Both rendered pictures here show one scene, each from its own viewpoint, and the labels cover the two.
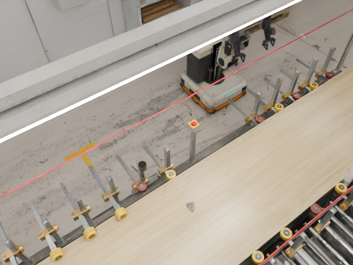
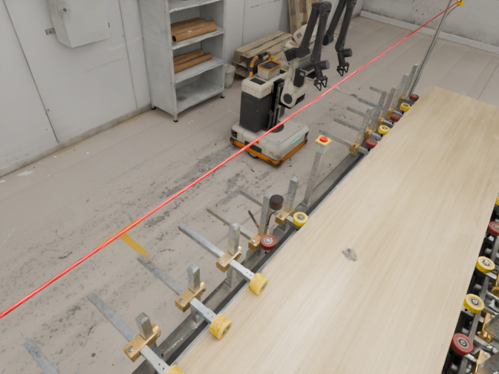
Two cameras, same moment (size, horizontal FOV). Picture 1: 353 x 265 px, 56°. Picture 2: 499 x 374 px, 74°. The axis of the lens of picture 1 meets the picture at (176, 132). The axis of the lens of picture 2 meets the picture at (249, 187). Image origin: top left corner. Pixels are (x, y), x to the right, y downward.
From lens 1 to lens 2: 126 cm
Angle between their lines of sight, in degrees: 16
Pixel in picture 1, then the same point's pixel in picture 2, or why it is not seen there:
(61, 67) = not seen: outside the picture
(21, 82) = not seen: outside the picture
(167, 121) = (226, 181)
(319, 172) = (470, 187)
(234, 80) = (295, 125)
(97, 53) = not seen: outside the picture
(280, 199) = (451, 224)
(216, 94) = (281, 141)
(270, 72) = (321, 120)
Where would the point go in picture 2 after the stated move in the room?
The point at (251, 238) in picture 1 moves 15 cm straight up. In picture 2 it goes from (451, 280) to (466, 262)
